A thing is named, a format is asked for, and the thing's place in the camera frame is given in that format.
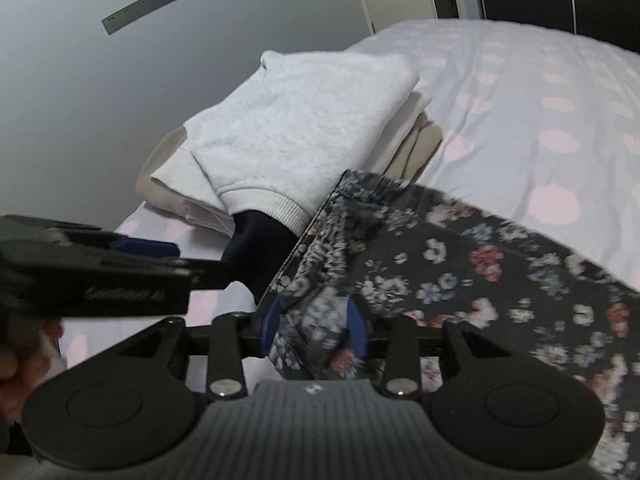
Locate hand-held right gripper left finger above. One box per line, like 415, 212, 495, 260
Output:
100, 300, 281, 402

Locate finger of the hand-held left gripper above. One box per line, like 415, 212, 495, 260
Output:
172, 257, 236, 292
102, 237, 181, 261

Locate grey wall mounting plate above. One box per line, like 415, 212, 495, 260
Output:
101, 0, 182, 36

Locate folded beige cloth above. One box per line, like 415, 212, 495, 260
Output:
135, 112, 446, 211

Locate folded light grey sweatshirt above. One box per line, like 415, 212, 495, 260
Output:
150, 50, 422, 233

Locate person's left hand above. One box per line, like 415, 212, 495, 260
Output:
0, 319, 66, 418

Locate polka dot bed sheet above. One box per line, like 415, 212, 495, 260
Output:
60, 19, 640, 401

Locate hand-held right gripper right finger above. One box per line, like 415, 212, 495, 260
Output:
347, 296, 531, 402

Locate navy garment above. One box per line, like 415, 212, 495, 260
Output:
222, 210, 302, 307

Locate folded off-white garment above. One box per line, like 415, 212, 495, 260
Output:
182, 87, 435, 238

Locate floral dark pants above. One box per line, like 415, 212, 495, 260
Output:
257, 169, 640, 480

